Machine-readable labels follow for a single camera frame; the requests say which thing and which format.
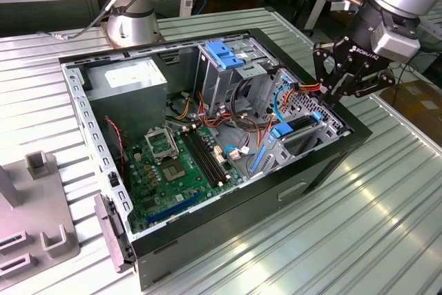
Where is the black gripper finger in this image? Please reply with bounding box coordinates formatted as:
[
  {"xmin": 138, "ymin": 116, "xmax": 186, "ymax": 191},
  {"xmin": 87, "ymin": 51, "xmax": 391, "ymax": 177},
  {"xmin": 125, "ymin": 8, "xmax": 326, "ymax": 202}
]
[
  {"xmin": 312, "ymin": 40, "xmax": 347, "ymax": 108},
  {"xmin": 336, "ymin": 62, "xmax": 397, "ymax": 105}
]

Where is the orange power wire black plug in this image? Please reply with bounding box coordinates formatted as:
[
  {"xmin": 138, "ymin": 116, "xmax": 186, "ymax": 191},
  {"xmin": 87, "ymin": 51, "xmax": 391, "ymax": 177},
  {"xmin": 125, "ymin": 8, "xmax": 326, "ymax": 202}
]
[{"xmin": 280, "ymin": 80, "xmax": 327, "ymax": 111}]

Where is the hard disk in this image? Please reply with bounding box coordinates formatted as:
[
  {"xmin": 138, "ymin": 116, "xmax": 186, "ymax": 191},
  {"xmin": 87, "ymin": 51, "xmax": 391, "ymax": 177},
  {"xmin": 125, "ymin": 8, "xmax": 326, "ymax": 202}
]
[{"xmin": 249, "ymin": 111, "xmax": 324, "ymax": 175}]

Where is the grey metal disk bay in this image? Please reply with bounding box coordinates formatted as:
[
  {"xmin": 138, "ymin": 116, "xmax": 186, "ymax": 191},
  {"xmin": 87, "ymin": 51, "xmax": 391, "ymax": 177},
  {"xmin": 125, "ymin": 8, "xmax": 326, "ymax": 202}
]
[{"xmin": 247, "ymin": 68, "xmax": 348, "ymax": 180}]

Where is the brown cardboard box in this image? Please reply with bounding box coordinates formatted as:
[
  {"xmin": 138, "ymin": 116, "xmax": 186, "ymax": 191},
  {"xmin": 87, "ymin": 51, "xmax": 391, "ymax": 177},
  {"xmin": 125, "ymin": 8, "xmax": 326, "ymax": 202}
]
[{"xmin": 379, "ymin": 79, "xmax": 442, "ymax": 133}]

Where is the metal slat side table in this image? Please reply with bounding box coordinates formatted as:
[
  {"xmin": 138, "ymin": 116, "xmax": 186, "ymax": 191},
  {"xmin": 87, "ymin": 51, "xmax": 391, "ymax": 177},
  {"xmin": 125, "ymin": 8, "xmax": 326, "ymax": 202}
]
[{"xmin": 416, "ymin": 1, "xmax": 442, "ymax": 42}]

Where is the grey metal drive cage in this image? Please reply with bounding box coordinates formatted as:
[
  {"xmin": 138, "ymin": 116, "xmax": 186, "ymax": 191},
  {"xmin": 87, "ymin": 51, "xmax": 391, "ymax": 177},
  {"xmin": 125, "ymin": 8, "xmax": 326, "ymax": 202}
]
[{"xmin": 193, "ymin": 37, "xmax": 279, "ymax": 115}]

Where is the black RAM slot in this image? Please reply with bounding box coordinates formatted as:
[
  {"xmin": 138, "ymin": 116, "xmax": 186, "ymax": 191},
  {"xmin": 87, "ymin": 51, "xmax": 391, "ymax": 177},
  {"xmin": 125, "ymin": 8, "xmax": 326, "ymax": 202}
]
[
  {"xmin": 182, "ymin": 132, "xmax": 218, "ymax": 188},
  {"xmin": 191, "ymin": 130, "xmax": 226, "ymax": 183},
  {"xmin": 195, "ymin": 128, "xmax": 230, "ymax": 180},
  {"xmin": 186, "ymin": 131, "xmax": 222, "ymax": 185}
]

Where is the black open PC case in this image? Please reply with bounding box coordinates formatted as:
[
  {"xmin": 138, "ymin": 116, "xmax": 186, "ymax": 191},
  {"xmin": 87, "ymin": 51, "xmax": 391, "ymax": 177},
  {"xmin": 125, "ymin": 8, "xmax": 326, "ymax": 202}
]
[{"xmin": 57, "ymin": 27, "xmax": 374, "ymax": 292}]

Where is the metal socket cover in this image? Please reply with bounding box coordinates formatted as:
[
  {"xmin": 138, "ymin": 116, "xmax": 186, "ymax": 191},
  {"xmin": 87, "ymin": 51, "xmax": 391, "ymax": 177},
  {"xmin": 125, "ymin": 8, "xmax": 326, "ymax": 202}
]
[{"xmin": 144, "ymin": 128, "xmax": 180, "ymax": 163}]

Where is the grey power supply unit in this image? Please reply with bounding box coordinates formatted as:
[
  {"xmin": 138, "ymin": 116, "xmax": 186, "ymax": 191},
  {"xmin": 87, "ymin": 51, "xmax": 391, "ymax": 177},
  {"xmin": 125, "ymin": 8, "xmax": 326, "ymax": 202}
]
[{"xmin": 82, "ymin": 57, "xmax": 169, "ymax": 140}]

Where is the blue expansion slot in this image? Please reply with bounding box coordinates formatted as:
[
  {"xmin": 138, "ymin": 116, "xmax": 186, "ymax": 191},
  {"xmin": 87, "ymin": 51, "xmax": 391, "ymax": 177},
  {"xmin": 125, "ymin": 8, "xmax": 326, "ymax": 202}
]
[{"xmin": 147, "ymin": 191, "xmax": 203, "ymax": 226}]

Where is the green motherboard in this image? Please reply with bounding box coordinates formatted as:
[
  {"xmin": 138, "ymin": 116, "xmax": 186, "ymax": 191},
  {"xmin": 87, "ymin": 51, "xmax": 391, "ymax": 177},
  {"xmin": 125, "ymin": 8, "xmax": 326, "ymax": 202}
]
[{"xmin": 124, "ymin": 125, "xmax": 242, "ymax": 234}]

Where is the grey plastic case latch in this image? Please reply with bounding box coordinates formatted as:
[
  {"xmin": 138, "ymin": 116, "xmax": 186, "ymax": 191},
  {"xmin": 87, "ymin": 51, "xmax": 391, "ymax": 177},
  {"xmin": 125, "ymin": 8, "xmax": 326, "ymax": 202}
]
[{"xmin": 93, "ymin": 193, "xmax": 134, "ymax": 274}]

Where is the grey parts rack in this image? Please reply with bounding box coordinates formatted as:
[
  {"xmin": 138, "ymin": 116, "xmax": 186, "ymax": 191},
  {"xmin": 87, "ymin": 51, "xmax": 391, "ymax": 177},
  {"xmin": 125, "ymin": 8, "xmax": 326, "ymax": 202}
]
[{"xmin": 0, "ymin": 149, "xmax": 82, "ymax": 291}]

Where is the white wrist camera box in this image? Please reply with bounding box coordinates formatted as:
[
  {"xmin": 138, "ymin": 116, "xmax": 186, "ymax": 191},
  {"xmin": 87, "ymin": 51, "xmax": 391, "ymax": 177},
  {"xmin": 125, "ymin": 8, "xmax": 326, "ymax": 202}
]
[{"xmin": 374, "ymin": 21, "xmax": 421, "ymax": 59}]

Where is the long blue data wire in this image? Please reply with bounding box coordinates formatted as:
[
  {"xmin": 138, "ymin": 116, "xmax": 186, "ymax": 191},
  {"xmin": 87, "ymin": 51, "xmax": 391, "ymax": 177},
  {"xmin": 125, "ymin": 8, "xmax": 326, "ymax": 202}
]
[{"xmin": 273, "ymin": 84, "xmax": 298, "ymax": 124}]

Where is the black round internal cable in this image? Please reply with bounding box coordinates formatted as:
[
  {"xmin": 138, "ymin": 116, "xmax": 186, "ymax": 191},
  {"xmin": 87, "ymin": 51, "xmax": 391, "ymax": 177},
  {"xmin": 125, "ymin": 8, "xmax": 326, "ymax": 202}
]
[{"xmin": 230, "ymin": 79, "xmax": 263, "ymax": 133}]

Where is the blue plastic drive bracket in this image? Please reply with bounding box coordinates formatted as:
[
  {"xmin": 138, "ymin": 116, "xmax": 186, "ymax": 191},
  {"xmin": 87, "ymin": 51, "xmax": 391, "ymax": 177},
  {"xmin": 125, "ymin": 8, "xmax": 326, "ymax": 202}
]
[{"xmin": 204, "ymin": 41, "xmax": 244, "ymax": 70}]

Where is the multicoloured internal wire bundle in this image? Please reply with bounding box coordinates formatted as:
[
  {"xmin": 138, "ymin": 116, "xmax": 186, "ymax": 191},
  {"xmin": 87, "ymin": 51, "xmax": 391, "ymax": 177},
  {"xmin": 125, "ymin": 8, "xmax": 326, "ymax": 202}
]
[{"xmin": 165, "ymin": 91, "xmax": 277, "ymax": 151}]

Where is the short blue wire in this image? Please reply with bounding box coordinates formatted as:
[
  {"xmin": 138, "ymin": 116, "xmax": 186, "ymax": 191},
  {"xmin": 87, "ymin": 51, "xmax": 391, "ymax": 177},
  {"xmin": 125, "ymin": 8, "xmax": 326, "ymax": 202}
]
[{"xmin": 223, "ymin": 145, "xmax": 256, "ymax": 158}]

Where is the red and black fan wire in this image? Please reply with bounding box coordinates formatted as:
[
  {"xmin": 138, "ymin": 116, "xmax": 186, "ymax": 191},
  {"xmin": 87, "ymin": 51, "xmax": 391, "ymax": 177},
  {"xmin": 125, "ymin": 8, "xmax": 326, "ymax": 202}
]
[{"xmin": 104, "ymin": 117, "xmax": 126, "ymax": 175}]

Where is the black cable metal plug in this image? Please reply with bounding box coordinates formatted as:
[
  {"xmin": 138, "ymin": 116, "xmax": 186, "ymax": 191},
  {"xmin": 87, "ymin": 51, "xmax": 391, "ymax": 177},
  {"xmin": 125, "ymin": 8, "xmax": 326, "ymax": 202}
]
[{"xmin": 37, "ymin": 0, "xmax": 155, "ymax": 41}]

